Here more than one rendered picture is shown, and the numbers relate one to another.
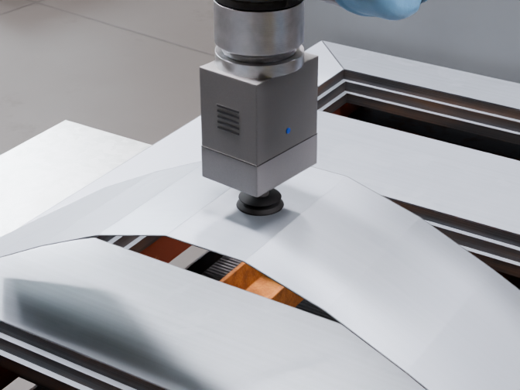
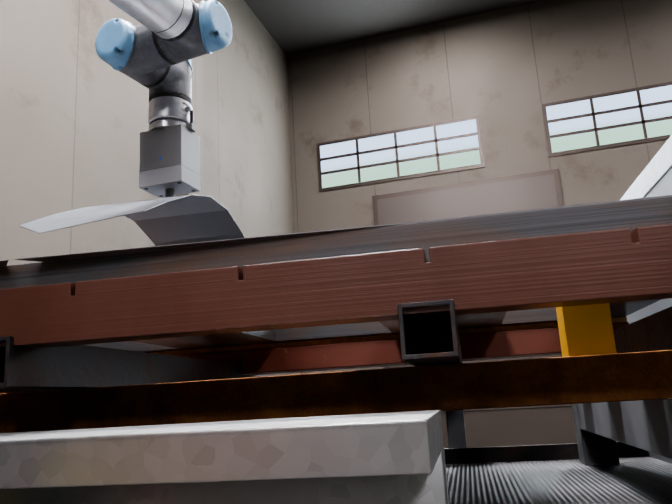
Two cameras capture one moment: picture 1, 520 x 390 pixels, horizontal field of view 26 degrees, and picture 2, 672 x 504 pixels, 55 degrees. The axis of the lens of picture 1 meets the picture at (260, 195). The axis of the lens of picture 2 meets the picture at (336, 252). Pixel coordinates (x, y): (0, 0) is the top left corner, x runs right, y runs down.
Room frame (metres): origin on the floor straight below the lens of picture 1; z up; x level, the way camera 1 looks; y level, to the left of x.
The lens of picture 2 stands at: (0.76, -1.10, 0.69)
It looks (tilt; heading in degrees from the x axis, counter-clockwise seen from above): 13 degrees up; 68
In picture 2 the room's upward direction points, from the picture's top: 3 degrees counter-clockwise
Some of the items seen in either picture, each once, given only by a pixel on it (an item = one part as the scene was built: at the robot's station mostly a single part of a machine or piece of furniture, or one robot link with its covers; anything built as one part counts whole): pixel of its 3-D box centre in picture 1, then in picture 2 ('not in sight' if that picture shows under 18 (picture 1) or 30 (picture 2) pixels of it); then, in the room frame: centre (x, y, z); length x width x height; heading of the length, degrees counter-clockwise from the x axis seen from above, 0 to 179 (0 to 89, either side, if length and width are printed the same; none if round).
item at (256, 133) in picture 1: (251, 105); (175, 160); (0.90, 0.01, 1.12); 0.10 x 0.09 x 0.16; 51
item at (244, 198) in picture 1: (260, 190); not in sight; (0.89, 0.00, 1.05); 0.04 x 0.04 x 0.02
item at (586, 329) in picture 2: not in sight; (582, 310); (1.29, -0.51, 0.78); 0.05 x 0.05 x 0.19; 58
